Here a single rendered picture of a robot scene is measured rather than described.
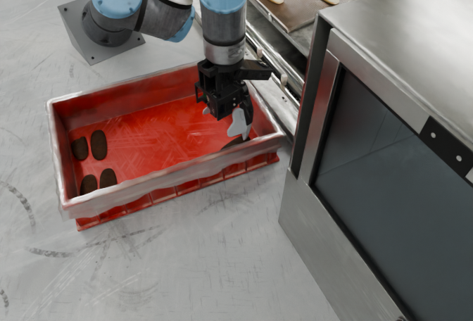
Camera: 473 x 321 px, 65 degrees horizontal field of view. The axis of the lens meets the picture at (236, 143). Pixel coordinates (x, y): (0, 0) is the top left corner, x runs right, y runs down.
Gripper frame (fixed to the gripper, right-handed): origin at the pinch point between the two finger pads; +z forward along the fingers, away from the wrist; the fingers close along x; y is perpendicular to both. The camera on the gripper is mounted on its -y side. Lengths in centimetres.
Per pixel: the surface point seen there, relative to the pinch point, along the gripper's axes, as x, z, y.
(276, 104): -1.4, 4.7, -15.6
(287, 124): 5.2, 4.7, -12.7
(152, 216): 2.6, 8.8, 25.3
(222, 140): -3.9, 8.5, 0.7
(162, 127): -17.2, 8.4, 9.5
